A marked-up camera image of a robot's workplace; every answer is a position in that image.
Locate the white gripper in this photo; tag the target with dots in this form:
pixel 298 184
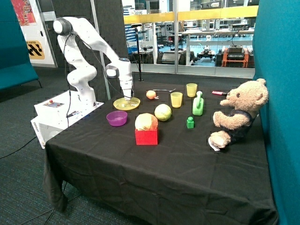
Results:
pixel 127 89

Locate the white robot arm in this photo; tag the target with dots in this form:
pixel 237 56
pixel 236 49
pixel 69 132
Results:
pixel 67 29

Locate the purple plastic bowl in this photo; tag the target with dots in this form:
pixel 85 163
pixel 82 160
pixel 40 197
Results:
pixel 117 118

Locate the yellow plastic plate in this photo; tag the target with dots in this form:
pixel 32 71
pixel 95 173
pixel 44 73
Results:
pixel 132 104

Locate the orange toy peach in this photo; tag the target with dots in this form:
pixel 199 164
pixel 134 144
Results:
pixel 151 94

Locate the yellow orange plush ball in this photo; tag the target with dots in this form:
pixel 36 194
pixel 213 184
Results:
pixel 146 122

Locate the yellow softball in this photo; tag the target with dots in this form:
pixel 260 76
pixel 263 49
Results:
pixel 163 112

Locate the red plastic box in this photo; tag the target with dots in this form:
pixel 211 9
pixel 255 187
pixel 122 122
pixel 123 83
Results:
pixel 146 137

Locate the near yellow plastic cup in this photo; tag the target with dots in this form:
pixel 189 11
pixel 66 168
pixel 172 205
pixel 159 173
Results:
pixel 176 99

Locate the yellow plastic cup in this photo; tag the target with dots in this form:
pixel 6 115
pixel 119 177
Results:
pixel 191 89
pixel 176 99

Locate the black tablecloth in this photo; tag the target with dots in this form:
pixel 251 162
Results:
pixel 179 181

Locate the far yellow plastic cup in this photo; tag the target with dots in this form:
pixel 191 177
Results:
pixel 191 89

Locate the small green block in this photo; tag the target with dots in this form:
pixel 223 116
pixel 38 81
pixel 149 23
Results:
pixel 190 122

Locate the green toy watering can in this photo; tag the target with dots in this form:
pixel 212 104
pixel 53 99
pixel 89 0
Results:
pixel 198 104

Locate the black tripod stand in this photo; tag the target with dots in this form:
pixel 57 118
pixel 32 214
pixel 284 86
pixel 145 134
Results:
pixel 135 27

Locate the white robot control box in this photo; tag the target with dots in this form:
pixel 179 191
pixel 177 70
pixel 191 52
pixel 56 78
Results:
pixel 58 113

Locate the pink highlighter marker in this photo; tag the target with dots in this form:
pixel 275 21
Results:
pixel 220 93

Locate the yellow black warning sign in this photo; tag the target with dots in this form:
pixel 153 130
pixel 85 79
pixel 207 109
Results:
pixel 35 50

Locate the teal sofa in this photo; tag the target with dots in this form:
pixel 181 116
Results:
pixel 15 65

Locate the orange black equipment crate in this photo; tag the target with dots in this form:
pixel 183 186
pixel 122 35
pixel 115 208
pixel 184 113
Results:
pixel 235 56

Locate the brown teddy bear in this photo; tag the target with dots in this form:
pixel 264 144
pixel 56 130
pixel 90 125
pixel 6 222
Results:
pixel 246 100

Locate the white workbench table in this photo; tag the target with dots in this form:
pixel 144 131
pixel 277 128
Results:
pixel 208 46

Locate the red poster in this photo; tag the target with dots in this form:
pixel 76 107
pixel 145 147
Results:
pixel 24 12

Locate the teal partition panel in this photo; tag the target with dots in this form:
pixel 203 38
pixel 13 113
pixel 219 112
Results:
pixel 276 45

